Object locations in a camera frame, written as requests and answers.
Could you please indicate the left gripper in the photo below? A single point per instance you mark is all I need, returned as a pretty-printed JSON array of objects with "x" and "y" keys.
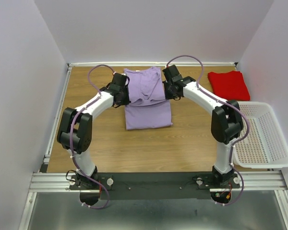
[{"x": 126, "y": 100}]

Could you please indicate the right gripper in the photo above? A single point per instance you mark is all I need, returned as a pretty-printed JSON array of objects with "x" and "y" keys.
[{"x": 167, "y": 96}]

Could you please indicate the purple t-shirt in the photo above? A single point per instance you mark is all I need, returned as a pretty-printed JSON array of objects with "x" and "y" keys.
[{"x": 148, "y": 107}]

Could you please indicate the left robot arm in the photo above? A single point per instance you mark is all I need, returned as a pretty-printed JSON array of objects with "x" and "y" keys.
[{"x": 75, "y": 133}]

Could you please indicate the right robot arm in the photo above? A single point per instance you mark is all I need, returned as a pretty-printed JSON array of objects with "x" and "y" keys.
[{"x": 226, "y": 121}]

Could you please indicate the folded red t-shirt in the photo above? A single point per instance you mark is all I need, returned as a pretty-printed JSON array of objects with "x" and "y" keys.
[{"x": 230, "y": 85}]

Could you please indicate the white plastic basket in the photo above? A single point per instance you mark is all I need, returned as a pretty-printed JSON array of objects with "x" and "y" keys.
[{"x": 265, "y": 146}]

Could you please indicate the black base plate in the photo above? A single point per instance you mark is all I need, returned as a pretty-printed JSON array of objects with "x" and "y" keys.
[{"x": 153, "y": 185}]

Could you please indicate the aluminium frame rail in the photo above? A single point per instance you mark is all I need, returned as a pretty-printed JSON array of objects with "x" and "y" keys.
[{"x": 48, "y": 183}]

